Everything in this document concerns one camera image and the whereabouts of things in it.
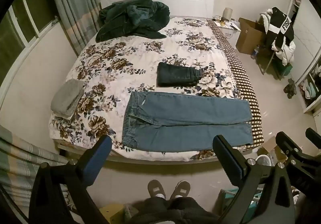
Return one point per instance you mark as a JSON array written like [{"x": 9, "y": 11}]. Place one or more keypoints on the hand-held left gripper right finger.
[{"x": 225, "y": 158}]

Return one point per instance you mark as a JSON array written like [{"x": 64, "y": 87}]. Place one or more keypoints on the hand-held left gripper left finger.
[{"x": 99, "y": 156}]

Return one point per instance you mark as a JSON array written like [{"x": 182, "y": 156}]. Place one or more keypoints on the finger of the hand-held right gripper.
[
  {"x": 313, "y": 135},
  {"x": 286, "y": 142}
]

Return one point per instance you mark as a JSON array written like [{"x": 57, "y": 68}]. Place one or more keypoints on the light blue denim pants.
[{"x": 188, "y": 123}]

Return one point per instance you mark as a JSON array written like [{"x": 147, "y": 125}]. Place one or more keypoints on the folded dark denim pants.
[{"x": 175, "y": 76}]

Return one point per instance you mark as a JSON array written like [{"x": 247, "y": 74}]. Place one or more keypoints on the small cardboard box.
[{"x": 270, "y": 145}]

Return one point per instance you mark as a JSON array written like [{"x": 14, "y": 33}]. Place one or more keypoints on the white floor fan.
[{"x": 263, "y": 160}]

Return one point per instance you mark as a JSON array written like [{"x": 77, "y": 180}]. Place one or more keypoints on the teal metal stool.
[{"x": 228, "y": 199}]

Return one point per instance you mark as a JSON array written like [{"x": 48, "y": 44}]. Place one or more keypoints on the dark green slippers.
[{"x": 291, "y": 87}]

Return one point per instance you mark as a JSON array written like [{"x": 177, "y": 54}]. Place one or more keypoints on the person's right grey slipper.
[{"x": 181, "y": 188}]

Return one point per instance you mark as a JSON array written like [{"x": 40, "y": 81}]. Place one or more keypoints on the person's grey slipper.
[
  {"x": 181, "y": 188},
  {"x": 156, "y": 188}
]

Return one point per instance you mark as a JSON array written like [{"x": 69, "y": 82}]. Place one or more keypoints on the yellow box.
[{"x": 111, "y": 214}]

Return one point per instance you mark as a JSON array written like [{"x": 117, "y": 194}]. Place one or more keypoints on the person's left grey slipper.
[{"x": 156, "y": 188}]

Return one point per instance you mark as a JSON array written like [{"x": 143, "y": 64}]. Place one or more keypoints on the folded grey cloth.
[{"x": 67, "y": 98}]

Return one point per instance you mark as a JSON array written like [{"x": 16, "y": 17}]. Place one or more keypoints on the white open wardrobe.
[{"x": 308, "y": 63}]

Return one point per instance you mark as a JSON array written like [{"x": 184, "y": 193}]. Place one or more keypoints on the striped pale cloth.
[{"x": 20, "y": 163}]

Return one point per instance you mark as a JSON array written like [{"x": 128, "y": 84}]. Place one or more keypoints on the chair with metal legs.
[{"x": 270, "y": 63}]

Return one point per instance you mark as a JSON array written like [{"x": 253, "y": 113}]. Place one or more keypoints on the white puffy jacket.
[{"x": 286, "y": 53}]

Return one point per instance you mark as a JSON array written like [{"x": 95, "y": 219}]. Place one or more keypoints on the floral bed blanket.
[{"x": 140, "y": 58}]

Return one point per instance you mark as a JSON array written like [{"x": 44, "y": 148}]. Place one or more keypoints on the large cardboard box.
[{"x": 250, "y": 35}]

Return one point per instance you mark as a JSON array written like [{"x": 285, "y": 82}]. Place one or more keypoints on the black and white jacket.
[{"x": 282, "y": 25}]

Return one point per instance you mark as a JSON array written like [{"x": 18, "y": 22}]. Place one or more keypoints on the white nightstand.
[{"x": 228, "y": 30}]

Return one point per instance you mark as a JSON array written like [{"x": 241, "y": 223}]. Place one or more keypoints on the white cylinder lamp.
[{"x": 227, "y": 14}]

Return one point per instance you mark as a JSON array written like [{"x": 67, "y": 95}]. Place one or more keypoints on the dark green fleece blanket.
[{"x": 130, "y": 18}]

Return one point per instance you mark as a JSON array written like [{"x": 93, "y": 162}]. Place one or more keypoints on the white bed headboard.
[{"x": 188, "y": 5}]

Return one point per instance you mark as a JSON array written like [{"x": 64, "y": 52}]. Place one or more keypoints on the pale green curtain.
[{"x": 72, "y": 0}]

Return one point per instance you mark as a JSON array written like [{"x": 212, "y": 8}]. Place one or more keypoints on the window with white frame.
[{"x": 22, "y": 25}]

